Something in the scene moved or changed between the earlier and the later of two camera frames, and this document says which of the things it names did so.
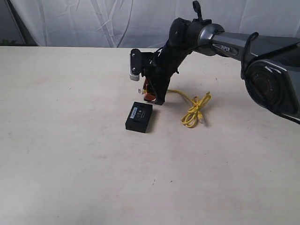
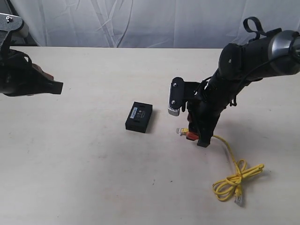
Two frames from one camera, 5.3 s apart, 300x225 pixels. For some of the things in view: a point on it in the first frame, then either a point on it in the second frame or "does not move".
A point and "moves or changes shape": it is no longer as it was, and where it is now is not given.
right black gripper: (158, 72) → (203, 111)
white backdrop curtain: (146, 23) does not move
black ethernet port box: (139, 117) does not move
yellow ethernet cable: (194, 116) moves or changes shape
